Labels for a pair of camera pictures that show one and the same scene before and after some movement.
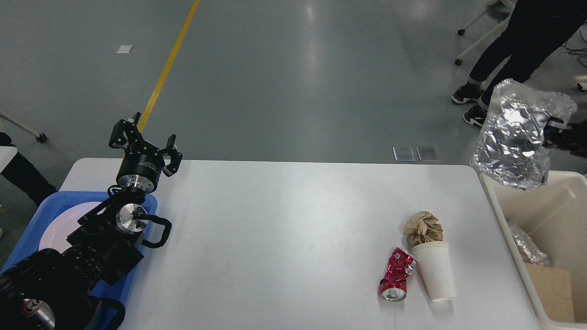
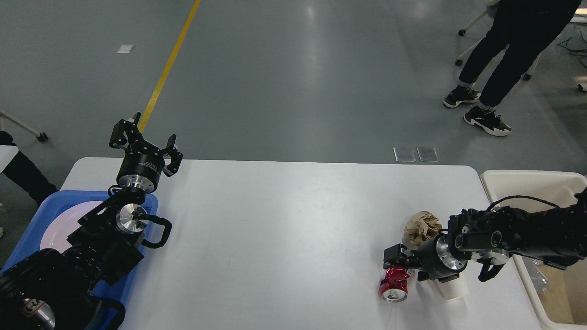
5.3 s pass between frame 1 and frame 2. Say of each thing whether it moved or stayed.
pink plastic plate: stayed
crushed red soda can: stayed
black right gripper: moved
